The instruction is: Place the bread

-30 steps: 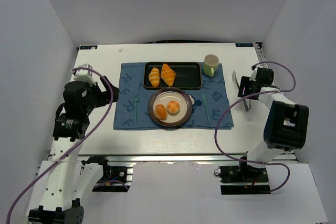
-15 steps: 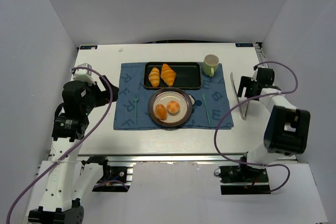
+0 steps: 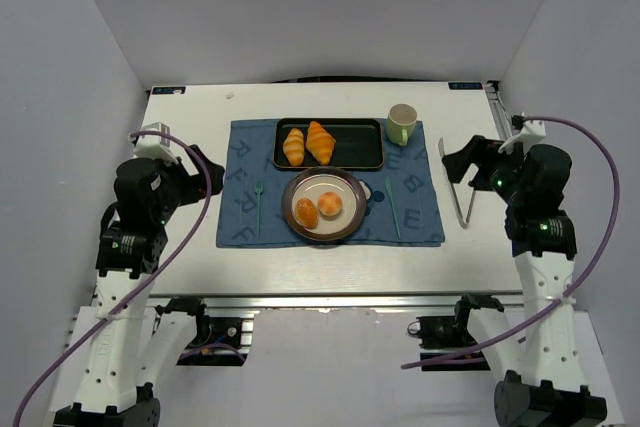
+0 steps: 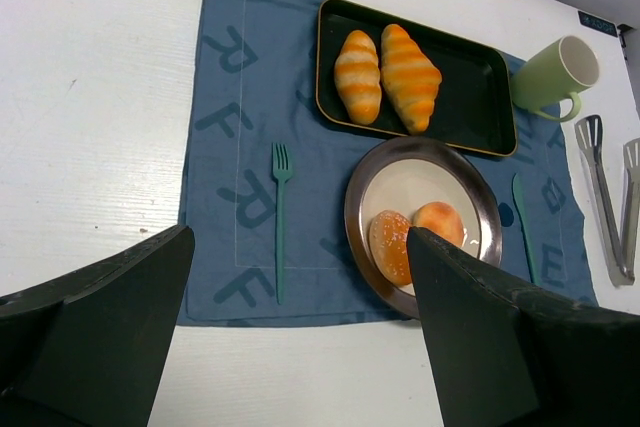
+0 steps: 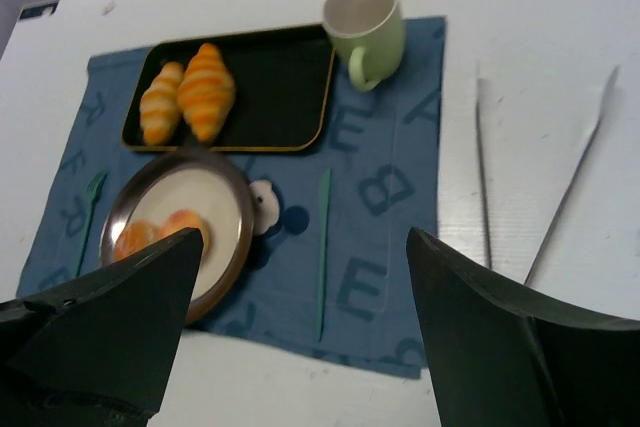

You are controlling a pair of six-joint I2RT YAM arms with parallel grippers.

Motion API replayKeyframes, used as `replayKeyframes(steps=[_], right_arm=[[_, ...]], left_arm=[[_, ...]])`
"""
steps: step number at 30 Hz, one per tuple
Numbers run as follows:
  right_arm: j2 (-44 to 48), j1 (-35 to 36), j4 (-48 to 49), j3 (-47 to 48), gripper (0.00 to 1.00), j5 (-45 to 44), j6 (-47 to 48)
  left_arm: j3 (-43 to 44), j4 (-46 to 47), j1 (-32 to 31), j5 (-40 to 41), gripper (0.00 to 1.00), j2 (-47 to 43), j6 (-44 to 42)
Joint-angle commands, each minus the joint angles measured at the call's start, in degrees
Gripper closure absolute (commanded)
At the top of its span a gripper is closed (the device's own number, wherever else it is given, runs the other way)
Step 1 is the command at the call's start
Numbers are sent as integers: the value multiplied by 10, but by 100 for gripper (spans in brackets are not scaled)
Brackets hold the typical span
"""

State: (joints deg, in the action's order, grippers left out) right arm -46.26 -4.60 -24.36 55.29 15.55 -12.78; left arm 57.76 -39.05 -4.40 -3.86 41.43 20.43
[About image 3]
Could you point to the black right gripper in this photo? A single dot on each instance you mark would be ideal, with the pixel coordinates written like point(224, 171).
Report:
point(478, 162)

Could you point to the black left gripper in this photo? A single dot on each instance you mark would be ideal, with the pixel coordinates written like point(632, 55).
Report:
point(198, 177)

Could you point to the metal tongs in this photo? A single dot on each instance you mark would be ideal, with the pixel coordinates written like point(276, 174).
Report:
point(463, 217)

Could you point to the sesame glazed bun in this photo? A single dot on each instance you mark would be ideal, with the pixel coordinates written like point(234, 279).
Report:
point(306, 213)

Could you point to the round pale bun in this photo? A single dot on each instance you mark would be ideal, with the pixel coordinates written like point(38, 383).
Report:
point(330, 204)

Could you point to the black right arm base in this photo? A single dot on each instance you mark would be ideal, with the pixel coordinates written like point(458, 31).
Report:
point(442, 334)

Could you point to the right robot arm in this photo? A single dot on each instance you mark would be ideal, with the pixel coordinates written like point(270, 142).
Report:
point(540, 382)

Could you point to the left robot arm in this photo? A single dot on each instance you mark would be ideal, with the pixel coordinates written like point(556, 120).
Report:
point(119, 382)

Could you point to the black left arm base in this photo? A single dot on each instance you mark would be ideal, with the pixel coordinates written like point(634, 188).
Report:
point(218, 340)

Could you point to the green plastic fork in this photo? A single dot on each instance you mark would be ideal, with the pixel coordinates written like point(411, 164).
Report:
point(258, 190)

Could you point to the light green mug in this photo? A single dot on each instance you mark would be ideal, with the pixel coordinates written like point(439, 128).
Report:
point(400, 124)

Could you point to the blue letter-print placemat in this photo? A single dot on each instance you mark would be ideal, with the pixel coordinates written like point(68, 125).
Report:
point(249, 158)

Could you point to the small striped croissant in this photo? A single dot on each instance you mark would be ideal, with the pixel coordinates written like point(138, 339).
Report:
point(294, 147)

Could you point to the black rectangular tray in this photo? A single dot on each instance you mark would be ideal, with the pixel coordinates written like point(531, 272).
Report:
point(358, 144)

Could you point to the large striped croissant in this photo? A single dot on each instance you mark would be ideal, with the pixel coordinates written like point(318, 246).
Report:
point(320, 143)

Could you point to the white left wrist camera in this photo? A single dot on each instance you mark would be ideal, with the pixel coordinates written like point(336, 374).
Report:
point(153, 147)

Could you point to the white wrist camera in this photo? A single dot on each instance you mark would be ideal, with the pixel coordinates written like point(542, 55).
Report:
point(526, 133)
point(153, 147)

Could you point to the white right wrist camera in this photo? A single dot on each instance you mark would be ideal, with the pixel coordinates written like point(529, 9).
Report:
point(526, 133)

